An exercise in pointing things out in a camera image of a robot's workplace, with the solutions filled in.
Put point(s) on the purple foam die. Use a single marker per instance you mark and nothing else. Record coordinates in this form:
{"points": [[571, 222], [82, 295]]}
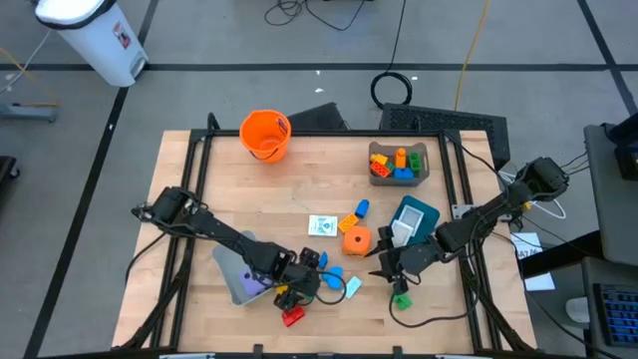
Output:
{"points": [[251, 285]]}

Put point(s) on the teal plastic bin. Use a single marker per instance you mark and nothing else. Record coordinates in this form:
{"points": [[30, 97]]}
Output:
{"points": [[429, 214]]}

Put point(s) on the tiny green toy brick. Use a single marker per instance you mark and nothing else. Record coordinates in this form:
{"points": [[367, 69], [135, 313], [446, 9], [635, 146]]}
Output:
{"points": [[391, 167]]}

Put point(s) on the orange plastic bucket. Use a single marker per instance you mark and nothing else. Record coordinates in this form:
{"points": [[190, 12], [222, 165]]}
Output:
{"points": [[264, 129]]}

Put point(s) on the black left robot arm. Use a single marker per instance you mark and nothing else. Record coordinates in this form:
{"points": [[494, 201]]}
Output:
{"points": [[219, 232]]}

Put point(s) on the flat mint toy brick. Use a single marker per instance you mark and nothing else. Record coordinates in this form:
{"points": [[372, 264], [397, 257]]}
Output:
{"points": [[353, 287]]}

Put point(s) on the white teal card deck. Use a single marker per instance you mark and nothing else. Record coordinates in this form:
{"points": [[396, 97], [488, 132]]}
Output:
{"points": [[323, 225]]}

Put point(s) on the small yellow toy brick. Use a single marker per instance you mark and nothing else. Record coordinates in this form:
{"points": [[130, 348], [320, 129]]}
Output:
{"points": [[379, 159]]}

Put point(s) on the stepped green toy brick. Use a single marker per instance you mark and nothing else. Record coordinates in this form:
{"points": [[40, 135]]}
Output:
{"points": [[402, 301]]}

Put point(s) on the black flat panel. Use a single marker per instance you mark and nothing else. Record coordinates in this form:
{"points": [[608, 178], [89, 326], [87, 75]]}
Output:
{"points": [[319, 118]]}

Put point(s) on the white paper sheet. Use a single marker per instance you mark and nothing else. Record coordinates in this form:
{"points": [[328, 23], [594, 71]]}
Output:
{"points": [[536, 279]]}

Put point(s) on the flat yellow-orange toy brick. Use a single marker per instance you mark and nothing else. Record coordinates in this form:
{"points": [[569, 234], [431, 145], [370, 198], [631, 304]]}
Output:
{"points": [[348, 223]]}

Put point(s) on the orange toy brick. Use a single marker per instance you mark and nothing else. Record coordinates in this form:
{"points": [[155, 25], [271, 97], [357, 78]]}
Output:
{"points": [[400, 157]]}

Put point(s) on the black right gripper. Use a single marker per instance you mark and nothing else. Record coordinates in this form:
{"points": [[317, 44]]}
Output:
{"points": [[404, 261]]}

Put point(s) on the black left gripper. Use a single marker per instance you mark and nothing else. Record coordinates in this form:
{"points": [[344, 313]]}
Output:
{"points": [[301, 279]]}

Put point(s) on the orange foam die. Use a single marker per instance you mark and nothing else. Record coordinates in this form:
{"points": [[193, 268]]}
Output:
{"points": [[357, 244]]}

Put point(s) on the black perforated computer case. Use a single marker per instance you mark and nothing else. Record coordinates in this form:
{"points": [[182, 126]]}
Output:
{"points": [[443, 124]]}

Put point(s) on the small green toy brick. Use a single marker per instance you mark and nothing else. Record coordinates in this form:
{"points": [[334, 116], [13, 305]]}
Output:
{"points": [[307, 300]]}

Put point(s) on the brown plastic bin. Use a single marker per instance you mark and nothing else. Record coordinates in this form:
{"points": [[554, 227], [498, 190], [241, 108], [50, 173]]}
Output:
{"points": [[423, 179]]}

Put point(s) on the silver metal bracket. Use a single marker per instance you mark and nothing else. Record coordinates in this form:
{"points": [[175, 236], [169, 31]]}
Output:
{"points": [[462, 212]]}

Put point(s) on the black metal table frame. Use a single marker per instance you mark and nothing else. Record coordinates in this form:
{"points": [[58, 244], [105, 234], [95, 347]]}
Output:
{"points": [[349, 133]]}

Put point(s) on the light grey plastic bin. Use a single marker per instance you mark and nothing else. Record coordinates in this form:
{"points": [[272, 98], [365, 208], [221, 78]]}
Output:
{"points": [[226, 261]]}

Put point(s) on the white trash can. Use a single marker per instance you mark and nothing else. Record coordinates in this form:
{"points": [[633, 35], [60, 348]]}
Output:
{"points": [[99, 40]]}

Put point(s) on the red toy brick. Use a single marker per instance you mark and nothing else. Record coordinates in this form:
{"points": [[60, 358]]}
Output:
{"points": [[293, 316]]}

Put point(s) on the large light blue brick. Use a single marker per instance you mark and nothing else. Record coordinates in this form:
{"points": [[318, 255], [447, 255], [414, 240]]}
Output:
{"points": [[333, 279]]}

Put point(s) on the black backlit keyboard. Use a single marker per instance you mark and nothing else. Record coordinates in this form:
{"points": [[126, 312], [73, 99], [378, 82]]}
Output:
{"points": [[618, 314]]}

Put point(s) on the rounded blue toy brick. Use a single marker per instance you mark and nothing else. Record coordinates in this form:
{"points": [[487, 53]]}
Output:
{"points": [[403, 174]]}

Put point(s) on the dark grey desk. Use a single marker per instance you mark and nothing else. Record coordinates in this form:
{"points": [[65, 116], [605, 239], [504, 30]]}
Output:
{"points": [[590, 279]]}

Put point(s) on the small dark blue brick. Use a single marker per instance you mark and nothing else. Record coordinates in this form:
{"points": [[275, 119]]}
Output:
{"points": [[323, 260]]}

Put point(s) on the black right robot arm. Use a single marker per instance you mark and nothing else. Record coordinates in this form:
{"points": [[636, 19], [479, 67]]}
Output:
{"points": [[478, 224]]}

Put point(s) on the red-orange toy brick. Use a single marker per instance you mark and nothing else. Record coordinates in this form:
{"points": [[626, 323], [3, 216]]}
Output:
{"points": [[380, 170]]}

